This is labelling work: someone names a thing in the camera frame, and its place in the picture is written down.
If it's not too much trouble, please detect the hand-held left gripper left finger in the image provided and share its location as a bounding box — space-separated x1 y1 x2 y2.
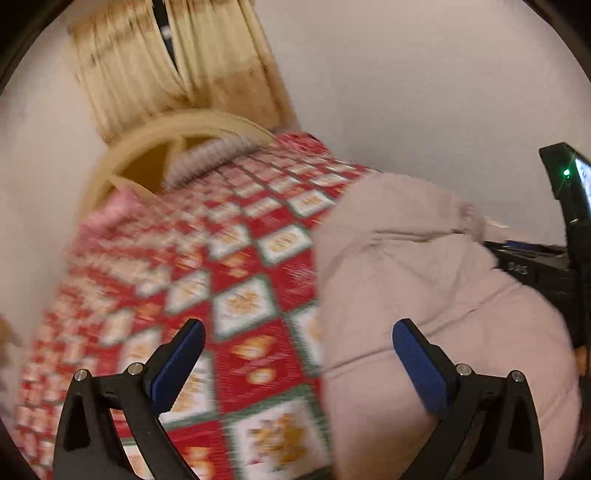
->
53 318 206 480

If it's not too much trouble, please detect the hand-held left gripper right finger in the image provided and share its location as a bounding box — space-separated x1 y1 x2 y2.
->
392 318 544 480

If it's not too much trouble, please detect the pink floral blanket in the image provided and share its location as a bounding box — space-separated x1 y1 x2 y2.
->
78 187 155 243

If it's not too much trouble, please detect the cream wooden headboard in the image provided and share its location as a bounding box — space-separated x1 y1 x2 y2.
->
76 111 278 222

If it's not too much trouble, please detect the yellow patterned curtain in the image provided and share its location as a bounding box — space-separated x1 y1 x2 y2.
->
161 0 297 134
68 0 188 141

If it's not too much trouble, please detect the beige puffer jacket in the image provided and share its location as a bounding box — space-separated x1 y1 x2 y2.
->
311 173 583 480

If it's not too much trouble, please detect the striped pillow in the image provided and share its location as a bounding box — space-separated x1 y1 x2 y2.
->
163 136 260 191

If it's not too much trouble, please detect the red bear-print quilt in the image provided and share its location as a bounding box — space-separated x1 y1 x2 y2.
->
14 131 384 480

